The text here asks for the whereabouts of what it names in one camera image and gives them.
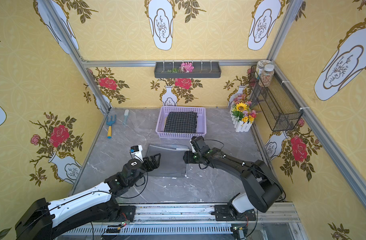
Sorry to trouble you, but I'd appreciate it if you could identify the plain grey pillowcase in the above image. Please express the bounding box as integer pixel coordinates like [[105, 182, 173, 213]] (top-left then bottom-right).
[[147, 144, 190, 178]]

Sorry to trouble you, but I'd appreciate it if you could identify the purple plastic basket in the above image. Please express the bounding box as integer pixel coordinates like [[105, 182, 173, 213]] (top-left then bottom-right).
[[156, 106, 207, 139]]

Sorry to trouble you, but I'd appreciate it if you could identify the black grid pillowcase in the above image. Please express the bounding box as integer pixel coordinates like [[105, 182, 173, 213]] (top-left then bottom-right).
[[164, 112, 198, 134]]

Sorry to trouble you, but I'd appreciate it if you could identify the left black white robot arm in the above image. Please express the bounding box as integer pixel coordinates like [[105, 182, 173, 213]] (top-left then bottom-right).
[[15, 154, 161, 240]]

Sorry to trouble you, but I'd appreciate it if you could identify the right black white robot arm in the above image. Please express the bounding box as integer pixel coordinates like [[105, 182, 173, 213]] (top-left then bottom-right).
[[183, 137, 284, 213]]

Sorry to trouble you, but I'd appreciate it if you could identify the blue yellow garden fork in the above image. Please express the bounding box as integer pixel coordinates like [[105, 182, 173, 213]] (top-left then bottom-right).
[[106, 115, 117, 139]]

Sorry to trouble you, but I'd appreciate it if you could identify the sunflower bouquet white fence pot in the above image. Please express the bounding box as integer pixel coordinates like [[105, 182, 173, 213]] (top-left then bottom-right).
[[230, 94, 257, 133]]

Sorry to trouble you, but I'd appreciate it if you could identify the light blue small brush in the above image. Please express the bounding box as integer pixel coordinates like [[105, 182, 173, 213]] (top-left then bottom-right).
[[123, 109, 130, 126]]

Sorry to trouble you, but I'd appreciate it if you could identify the pink artificial flower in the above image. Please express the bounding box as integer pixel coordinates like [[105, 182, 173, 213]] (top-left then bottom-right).
[[180, 62, 195, 73]]

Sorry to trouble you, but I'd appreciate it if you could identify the glass jar white lid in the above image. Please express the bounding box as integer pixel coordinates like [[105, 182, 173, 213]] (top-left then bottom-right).
[[259, 64, 275, 87]]

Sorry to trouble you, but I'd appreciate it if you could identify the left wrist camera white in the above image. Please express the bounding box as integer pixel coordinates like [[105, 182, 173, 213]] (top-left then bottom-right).
[[130, 145, 143, 162]]

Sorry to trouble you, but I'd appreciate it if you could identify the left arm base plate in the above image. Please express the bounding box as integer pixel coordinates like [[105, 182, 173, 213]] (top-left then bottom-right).
[[109, 205, 136, 223]]

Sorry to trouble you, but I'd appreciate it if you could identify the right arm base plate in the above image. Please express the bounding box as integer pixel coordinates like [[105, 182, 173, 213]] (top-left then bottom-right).
[[211, 205, 257, 222]]

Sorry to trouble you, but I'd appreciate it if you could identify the aluminium mounting rail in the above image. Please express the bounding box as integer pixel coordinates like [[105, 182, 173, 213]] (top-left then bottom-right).
[[40, 202, 307, 240]]

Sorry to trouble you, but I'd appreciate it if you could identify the black wire mesh wall basket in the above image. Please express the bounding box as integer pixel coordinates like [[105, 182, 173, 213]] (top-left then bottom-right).
[[250, 66, 303, 132]]

